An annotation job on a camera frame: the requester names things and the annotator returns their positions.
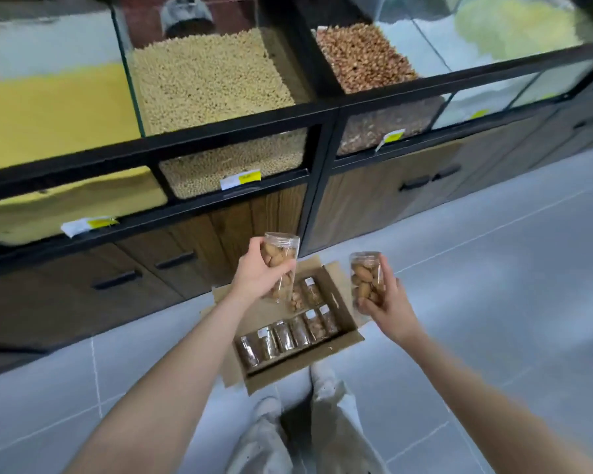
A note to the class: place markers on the person's right leg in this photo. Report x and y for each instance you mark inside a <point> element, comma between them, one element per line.
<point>338,424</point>

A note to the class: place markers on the person's left leg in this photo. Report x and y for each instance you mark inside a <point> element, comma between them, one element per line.
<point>264,444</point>

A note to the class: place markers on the brown cardboard box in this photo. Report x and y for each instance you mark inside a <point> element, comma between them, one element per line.
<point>272,315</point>

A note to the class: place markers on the white yellow price label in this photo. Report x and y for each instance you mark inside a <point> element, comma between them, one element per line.
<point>89,225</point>
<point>240,180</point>
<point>479,114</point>
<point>390,138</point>

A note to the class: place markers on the person's left forearm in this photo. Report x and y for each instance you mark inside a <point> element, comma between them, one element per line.
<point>168,394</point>

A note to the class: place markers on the person's right hand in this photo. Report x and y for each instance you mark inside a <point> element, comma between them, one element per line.
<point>393,310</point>

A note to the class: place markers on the metal scoop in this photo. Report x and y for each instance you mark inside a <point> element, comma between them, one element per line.
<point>186,17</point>

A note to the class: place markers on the person's right forearm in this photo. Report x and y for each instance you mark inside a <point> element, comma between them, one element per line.
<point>489,409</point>

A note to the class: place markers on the yellow millet heap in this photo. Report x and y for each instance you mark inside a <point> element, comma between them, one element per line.
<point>54,118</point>

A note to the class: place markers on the yellow-green bean heap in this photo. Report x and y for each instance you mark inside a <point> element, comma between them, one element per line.
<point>516,24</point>

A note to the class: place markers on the brown peanut heap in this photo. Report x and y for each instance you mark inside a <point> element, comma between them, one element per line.
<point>363,56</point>

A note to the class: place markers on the rows of small nut jars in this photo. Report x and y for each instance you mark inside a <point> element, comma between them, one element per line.
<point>291,330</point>

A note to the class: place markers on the glass bin divider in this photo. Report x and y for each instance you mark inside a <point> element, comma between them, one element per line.
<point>127,73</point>

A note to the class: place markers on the pale soybean heap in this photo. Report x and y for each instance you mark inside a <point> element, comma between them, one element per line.
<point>212,78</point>

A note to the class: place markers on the wooden cabinet door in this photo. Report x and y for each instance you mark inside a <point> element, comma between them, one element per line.
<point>188,241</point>
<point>54,306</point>
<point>504,148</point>
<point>365,202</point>
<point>267,212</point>

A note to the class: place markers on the person's leg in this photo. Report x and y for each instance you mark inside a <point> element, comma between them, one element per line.
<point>338,424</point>
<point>264,444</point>

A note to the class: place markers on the clear plastic almond jar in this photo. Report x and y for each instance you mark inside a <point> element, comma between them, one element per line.
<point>280,249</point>
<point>363,276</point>

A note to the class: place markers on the person's right thumb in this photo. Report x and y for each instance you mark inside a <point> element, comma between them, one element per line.
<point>368,305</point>

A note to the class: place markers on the person's left thumb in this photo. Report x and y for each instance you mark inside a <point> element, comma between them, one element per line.
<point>282,274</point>

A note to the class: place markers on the person's left hand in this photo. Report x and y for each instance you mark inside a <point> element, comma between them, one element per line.
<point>252,278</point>

